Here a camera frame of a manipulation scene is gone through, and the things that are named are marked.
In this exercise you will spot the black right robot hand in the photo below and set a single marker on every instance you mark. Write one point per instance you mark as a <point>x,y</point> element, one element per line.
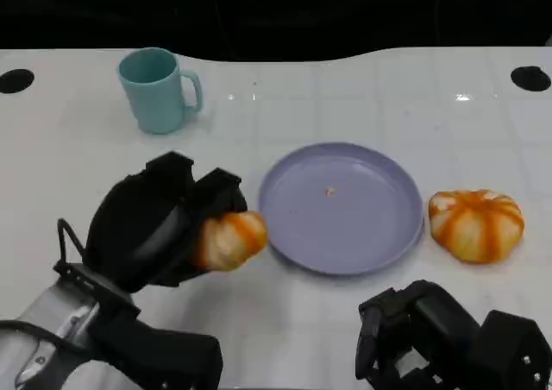
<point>435,321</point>

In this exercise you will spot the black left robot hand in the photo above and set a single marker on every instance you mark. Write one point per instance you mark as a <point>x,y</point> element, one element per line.
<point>129,230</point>

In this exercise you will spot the orange and white bread roll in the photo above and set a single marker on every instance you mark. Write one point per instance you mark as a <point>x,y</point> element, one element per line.
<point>233,239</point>
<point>474,226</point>

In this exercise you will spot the lilac plate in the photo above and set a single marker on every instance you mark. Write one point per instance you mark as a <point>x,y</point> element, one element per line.
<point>358,230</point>

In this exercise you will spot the pale green mug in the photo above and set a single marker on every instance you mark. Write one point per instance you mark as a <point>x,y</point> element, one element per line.
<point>155,101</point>

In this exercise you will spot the black table grommet hole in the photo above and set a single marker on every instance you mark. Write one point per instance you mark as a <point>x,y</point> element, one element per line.
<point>15,80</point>
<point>530,78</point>

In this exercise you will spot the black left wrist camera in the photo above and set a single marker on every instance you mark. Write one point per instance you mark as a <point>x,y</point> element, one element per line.
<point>172,355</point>

